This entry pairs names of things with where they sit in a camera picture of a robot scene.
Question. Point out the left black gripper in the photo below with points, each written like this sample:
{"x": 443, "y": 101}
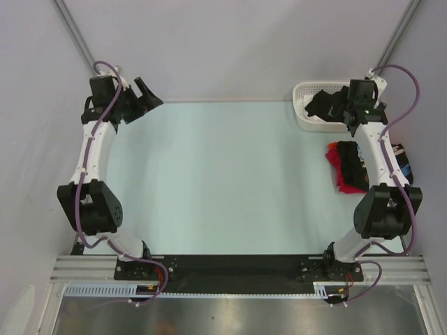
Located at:
{"x": 147, "y": 102}

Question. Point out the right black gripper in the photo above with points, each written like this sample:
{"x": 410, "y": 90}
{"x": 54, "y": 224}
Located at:
{"x": 348, "y": 102}

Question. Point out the black printed t-shirt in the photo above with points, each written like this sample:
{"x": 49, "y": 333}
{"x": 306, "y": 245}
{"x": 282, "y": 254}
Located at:
{"x": 322, "y": 103}
{"x": 402, "y": 161}

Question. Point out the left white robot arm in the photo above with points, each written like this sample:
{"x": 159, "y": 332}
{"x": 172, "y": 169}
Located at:
{"x": 93, "y": 210}

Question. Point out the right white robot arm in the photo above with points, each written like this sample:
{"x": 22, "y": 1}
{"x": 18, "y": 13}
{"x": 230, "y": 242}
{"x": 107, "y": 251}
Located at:
{"x": 388, "y": 209}

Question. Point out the white daisy print t-shirt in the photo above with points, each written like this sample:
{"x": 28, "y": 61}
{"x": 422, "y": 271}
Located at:
{"x": 304, "y": 101}

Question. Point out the folded red t-shirt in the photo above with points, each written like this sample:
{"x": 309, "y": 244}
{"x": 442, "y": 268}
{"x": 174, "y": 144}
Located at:
{"x": 349, "y": 167}

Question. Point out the folded black printed t-shirt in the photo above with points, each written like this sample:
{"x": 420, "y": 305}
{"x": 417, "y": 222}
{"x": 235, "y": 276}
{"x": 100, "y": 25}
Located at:
{"x": 402, "y": 161}

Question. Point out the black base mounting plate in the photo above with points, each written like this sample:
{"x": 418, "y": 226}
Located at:
{"x": 252, "y": 274}

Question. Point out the right aluminium corner post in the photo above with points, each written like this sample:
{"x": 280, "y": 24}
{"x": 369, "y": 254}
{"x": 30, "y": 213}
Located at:
{"x": 404, "y": 23}

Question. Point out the aluminium corner post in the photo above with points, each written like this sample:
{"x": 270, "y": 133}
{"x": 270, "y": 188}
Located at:
{"x": 404, "y": 23}
{"x": 68, "y": 21}

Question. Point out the left aluminium corner post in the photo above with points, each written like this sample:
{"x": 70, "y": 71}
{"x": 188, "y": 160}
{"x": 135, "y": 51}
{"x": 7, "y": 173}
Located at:
{"x": 68, "y": 21}

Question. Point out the aluminium frame rail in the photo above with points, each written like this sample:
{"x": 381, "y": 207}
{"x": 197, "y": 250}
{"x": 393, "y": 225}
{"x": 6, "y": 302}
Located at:
{"x": 101, "y": 268}

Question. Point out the white slotted cable duct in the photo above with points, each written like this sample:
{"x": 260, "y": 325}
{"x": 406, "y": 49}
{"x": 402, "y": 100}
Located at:
{"x": 136, "y": 291}

